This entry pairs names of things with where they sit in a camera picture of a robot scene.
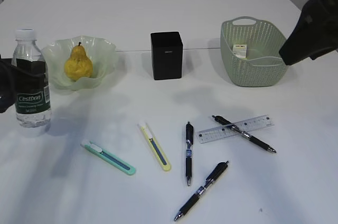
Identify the clear water bottle green label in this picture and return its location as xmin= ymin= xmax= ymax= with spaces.
xmin=11 ymin=29 xmax=51 ymax=128

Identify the yellow utility knife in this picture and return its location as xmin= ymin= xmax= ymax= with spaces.
xmin=138 ymin=123 xmax=171 ymax=172

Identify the black gel pen on ruler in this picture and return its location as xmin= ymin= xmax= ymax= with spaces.
xmin=212 ymin=115 xmax=277 ymax=153

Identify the black gel pen front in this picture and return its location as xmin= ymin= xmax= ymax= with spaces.
xmin=174 ymin=161 xmax=230 ymax=222

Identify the yellow pear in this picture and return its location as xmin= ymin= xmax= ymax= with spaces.
xmin=64 ymin=42 xmax=93 ymax=81

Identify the black gel pen middle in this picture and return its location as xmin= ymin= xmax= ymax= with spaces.
xmin=185 ymin=122 xmax=194 ymax=186

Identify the clear plastic ruler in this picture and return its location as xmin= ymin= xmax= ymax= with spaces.
xmin=196 ymin=115 xmax=274 ymax=143

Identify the green woven plastic basket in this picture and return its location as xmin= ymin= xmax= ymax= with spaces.
xmin=220 ymin=16 xmax=288 ymax=87

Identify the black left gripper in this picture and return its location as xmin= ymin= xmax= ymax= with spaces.
xmin=1 ymin=58 xmax=45 ymax=113

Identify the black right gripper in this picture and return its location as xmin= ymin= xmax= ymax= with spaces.
xmin=279 ymin=0 xmax=337 ymax=66

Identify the frosted green wavy glass plate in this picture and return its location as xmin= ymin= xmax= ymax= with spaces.
xmin=42 ymin=35 xmax=118 ymax=91

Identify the yellow plastic packaging waste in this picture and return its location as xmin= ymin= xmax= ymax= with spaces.
xmin=232 ymin=44 xmax=247 ymax=59

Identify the black square pen holder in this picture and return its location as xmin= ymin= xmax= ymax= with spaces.
xmin=151 ymin=31 xmax=183 ymax=80

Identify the teal utility knife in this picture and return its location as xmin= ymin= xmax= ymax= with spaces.
xmin=80 ymin=141 xmax=136 ymax=175

